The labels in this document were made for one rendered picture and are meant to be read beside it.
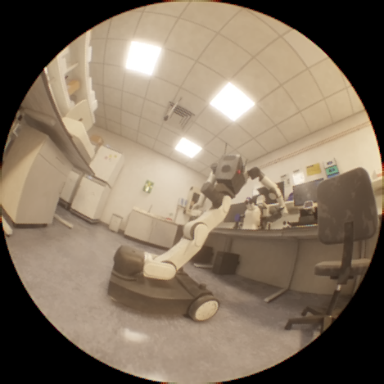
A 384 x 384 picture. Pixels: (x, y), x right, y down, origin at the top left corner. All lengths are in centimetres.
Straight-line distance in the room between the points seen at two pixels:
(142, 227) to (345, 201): 312
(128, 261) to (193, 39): 253
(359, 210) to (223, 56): 217
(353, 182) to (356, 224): 21
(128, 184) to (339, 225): 387
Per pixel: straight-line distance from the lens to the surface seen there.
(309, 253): 199
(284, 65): 229
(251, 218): 152
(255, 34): 220
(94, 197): 302
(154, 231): 300
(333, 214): 80
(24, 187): 121
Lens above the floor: 55
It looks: 20 degrees up
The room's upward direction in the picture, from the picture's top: 16 degrees clockwise
